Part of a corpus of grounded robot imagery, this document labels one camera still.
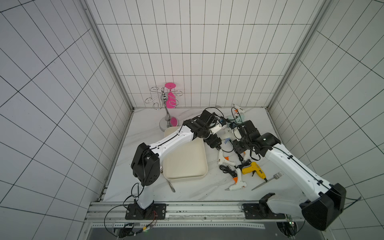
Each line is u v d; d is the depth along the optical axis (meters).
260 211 0.67
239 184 0.81
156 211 0.72
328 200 0.38
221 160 0.89
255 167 0.86
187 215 0.73
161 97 0.88
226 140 0.79
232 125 0.70
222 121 0.73
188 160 0.92
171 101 0.83
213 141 0.72
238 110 1.18
